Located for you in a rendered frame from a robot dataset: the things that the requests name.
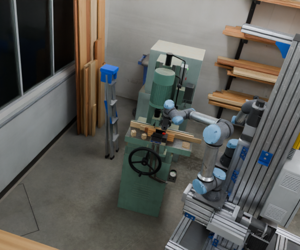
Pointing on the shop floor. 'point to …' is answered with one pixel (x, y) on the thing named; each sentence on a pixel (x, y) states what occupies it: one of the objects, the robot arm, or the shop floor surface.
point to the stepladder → (107, 71)
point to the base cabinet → (141, 187)
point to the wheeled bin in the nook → (143, 73)
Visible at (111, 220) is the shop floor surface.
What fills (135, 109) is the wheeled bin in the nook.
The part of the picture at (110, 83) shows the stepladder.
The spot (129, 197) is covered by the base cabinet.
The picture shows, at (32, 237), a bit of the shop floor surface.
